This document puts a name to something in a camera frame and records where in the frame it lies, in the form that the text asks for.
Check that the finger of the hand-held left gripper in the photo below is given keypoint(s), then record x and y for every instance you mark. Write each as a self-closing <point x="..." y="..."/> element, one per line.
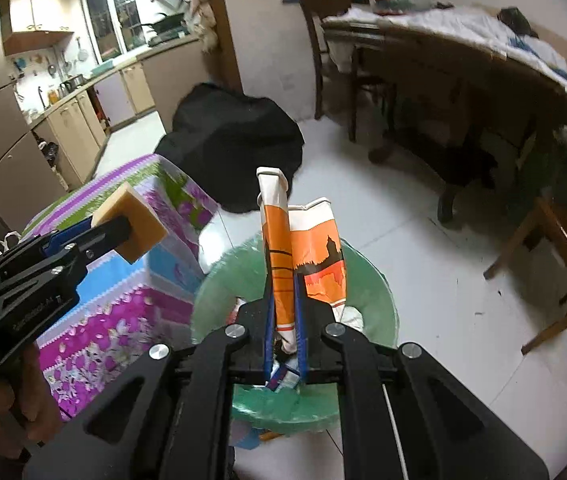
<point x="71" y="234"/>
<point x="108" y="240"/>

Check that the teal basin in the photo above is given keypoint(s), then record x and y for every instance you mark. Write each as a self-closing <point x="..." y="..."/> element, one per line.
<point x="102" y="66"/>

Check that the white cloth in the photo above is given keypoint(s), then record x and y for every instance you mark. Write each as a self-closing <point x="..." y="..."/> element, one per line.
<point x="463" y="25"/>

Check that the kitchen window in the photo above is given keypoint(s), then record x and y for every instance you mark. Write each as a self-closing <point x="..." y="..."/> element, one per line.
<point x="113" y="15"/>

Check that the orange white carton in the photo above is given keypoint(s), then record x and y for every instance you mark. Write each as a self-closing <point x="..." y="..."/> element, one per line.
<point x="313" y="250"/>

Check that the striped floral tablecloth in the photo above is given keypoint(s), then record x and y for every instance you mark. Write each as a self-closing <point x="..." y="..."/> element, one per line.
<point x="113" y="310"/>

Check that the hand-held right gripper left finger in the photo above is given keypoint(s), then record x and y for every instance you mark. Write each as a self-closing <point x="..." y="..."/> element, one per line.
<point x="269" y="332"/>

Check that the wooden dining table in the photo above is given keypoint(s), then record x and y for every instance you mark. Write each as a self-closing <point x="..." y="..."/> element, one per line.
<point x="463" y="100"/>

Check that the person's left hand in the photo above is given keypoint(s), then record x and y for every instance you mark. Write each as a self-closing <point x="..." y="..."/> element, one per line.
<point x="38" y="395"/>

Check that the black bag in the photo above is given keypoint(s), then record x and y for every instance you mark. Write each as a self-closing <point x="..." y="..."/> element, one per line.
<point x="233" y="135"/>

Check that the beige kitchen base cabinets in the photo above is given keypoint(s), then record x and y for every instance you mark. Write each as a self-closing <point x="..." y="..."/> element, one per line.
<point x="128" y="85"/>

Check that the green lined trash bin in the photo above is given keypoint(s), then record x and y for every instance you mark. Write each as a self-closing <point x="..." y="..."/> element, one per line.
<point x="363" y="285"/>

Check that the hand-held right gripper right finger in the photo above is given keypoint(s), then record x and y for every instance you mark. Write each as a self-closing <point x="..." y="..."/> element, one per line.
<point x="299" y="332"/>

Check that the steel kettle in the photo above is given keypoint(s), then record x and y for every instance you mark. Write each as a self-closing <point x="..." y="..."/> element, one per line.
<point x="72" y="83"/>

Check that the wooden stool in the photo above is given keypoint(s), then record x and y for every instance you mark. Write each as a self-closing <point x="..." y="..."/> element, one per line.
<point x="558" y="260"/>

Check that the beige kitchen wall cabinet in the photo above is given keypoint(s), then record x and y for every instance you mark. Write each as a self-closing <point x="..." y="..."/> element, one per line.
<point x="33" y="15"/>

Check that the black wok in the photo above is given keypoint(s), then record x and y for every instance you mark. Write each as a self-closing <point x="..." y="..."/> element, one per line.
<point x="166" y="22"/>

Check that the hanging cloths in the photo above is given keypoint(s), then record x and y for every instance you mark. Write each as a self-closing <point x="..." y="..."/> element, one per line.
<point x="203" y="5"/>

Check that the white plastic bag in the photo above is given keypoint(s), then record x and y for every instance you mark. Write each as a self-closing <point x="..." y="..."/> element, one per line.
<point x="8" y="242"/>

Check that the yellow sponge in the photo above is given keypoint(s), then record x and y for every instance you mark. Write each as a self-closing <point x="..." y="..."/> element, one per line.
<point x="131" y="220"/>

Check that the wooden chair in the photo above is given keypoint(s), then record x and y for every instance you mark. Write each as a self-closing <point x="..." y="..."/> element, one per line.
<point x="338" y="45"/>

